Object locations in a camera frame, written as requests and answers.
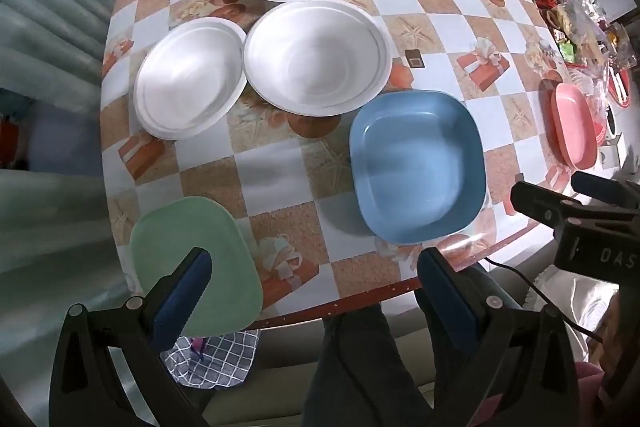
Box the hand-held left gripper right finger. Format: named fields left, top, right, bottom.
left=416, top=247, right=583, bottom=427

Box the checked dish towel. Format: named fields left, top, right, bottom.
left=160, top=329, right=261, bottom=389

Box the pile of packets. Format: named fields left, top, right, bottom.
left=545, top=0, right=640, bottom=110

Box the shallow white foam plate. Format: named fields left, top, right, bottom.
left=133, top=18, right=248, bottom=141

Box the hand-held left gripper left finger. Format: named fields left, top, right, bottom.
left=49, top=247, right=213, bottom=427

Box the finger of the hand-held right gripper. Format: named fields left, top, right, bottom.
left=571, top=171, right=635, bottom=208
left=511, top=181, right=585, bottom=229

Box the red box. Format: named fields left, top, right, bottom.
left=0, top=117, right=27, bottom=168

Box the white printed cloth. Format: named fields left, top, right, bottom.
left=522, top=264, right=621, bottom=363

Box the checkered printed tablecloth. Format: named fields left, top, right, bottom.
left=100, top=0, right=640, bottom=324

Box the black cable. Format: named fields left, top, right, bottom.
left=481, top=258, right=603, bottom=342

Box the blue square plate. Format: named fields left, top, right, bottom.
left=348, top=90, right=486, bottom=245

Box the pink square plate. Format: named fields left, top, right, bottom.
left=550, top=83, right=598, bottom=170

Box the person's leg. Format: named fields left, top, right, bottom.
left=304, top=302, right=437, bottom=427

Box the green square plate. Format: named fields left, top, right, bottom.
left=130, top=196, right=264, bottom=338

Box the person's right forearm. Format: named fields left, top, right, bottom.
left=600, top=282, right=640, bottom=415

